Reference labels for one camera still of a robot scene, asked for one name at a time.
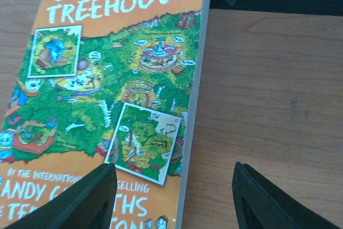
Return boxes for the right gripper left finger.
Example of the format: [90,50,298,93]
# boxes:
[6,163,117,228]

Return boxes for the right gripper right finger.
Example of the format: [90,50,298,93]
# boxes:
[232,162,337,229]

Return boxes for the orange treehouse book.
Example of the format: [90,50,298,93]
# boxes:
[1,0,210,228]

